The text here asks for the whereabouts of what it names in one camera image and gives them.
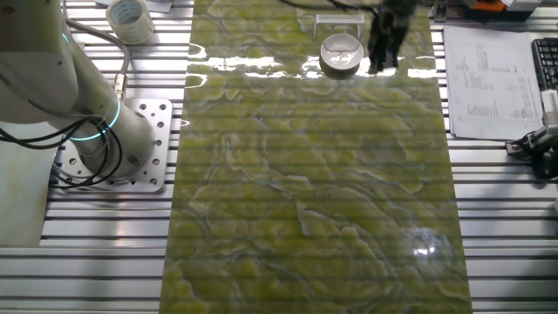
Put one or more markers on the grey metal clamp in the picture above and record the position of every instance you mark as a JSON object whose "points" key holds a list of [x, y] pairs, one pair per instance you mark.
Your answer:
{"points": [[529, 141]]}

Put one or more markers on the printed table paper stack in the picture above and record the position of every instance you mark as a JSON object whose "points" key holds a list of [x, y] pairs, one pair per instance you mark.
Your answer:
{"points": [[492, 87]]}

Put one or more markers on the silver mesh-covered device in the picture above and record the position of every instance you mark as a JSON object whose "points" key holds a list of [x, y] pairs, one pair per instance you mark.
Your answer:
{"points": [[551, 109]]}

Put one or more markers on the black keyboard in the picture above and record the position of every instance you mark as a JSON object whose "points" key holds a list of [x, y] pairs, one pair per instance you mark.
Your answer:
{"points": [[547, 61]]}

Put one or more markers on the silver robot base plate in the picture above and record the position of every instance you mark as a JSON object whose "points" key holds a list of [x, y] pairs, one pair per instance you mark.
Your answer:
{"points": [[159, 131]]}

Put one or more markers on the green marble pattern mat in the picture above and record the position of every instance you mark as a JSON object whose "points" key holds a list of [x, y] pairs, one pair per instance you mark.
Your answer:
{"points": [[270, 196]]}

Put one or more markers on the black round object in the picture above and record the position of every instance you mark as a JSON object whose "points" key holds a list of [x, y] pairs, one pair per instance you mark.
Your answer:
{"points": [[546, 165]]}

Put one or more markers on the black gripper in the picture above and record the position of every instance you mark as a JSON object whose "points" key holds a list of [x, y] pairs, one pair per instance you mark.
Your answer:
{"points": [[392, 15]]}

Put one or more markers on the white mesh rack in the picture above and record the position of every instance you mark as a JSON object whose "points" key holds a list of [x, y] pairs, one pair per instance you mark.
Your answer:
{"points": [[340, 18]]}

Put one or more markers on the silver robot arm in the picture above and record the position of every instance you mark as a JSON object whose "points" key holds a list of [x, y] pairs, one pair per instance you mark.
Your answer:
{"points": [[39, 65]]}

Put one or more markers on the clear packing tape roll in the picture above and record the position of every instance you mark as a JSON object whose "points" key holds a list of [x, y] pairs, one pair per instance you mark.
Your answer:
{"points": [[131, 24]]}

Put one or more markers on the white plate with flower print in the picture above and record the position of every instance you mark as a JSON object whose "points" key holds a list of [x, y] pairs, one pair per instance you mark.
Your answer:
{"points": [[342, 54]]}

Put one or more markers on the orange box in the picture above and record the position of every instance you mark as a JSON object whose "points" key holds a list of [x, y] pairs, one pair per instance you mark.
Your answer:
{"points": [[486, 5]]}

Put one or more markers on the grey box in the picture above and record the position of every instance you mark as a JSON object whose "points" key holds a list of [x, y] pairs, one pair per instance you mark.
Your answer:
{"points": [[523, 4]]}

